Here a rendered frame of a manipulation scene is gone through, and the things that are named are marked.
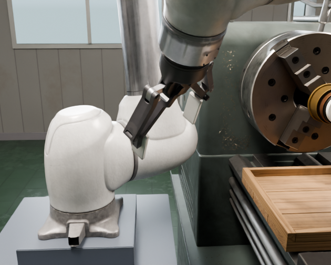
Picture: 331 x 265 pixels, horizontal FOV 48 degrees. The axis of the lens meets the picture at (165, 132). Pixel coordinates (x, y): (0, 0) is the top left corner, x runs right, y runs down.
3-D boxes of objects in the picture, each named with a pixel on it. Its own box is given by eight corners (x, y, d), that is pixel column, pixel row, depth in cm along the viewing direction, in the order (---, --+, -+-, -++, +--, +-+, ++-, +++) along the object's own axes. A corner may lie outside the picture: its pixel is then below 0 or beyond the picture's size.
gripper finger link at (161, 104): (186, 88, 58) (183, 87, 57) (145, 142, 61) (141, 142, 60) (169, 74, 60) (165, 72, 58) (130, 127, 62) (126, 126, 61)
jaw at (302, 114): (308, 107, 98) (286, 146, 101) (292, 100, 97) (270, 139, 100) (328, 118, 88) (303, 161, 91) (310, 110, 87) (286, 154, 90)
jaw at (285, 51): (292, 89, 96) (269, 51, 93) (308, 78, 96) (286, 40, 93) (311, 98, 86) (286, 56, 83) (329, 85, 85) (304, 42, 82)
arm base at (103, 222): (30, 251, 78) (28, 227, 76) (55, 201, 99) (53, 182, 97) (117, 248, 79) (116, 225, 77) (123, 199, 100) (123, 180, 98)
